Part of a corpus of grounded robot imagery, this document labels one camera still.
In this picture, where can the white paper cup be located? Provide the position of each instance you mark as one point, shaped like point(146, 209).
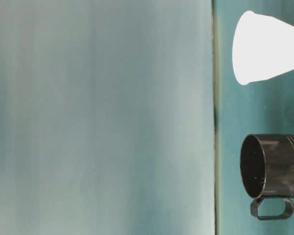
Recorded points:
point(263, 48)

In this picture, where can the black cup holder with handle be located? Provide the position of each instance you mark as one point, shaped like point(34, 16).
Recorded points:
point(267, 171)

